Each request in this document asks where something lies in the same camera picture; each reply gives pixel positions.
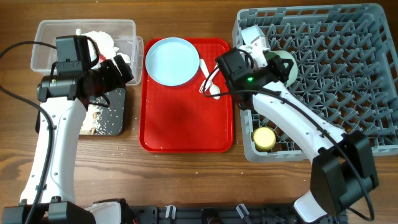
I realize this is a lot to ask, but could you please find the red plastic tray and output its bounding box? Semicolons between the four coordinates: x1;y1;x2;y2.
139;37;234;154

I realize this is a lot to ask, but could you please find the grey dishwasher rack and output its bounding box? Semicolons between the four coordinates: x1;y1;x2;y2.
232;3;397;156

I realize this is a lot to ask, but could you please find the white plastic spoon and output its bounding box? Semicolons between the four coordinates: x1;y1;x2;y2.
200;58;221;95

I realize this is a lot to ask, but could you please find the clear plastic bin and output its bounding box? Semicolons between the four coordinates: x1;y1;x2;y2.
35;19;144;86

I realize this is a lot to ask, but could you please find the white plastic fork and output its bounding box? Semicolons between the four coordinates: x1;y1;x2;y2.
199;68;216;93

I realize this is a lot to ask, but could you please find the yellow plastic cup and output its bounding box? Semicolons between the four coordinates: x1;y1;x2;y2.
252;127;276;152

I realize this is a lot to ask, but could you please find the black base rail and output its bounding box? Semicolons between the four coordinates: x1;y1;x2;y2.
130;203;304;224

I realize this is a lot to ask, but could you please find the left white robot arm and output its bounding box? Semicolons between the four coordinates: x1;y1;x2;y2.
1;35;138;223

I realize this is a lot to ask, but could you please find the food scraps and rice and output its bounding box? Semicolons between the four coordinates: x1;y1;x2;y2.
80;104;107;135

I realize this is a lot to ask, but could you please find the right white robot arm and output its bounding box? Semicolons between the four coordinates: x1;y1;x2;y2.
215;48;379;223

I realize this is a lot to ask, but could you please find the red snack wrapper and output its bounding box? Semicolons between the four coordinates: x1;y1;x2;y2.
99;54;106;62

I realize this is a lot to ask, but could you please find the light green bowl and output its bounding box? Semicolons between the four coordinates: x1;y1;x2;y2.
265;50;299;87

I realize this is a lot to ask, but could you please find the black waste tray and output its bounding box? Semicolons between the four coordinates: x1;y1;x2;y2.
40;88;126;139

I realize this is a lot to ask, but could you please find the white tissue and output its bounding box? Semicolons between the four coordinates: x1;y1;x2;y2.
75;29;131;68

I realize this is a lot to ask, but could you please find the light blue plate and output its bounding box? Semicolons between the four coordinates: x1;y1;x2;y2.
145;37;200;86

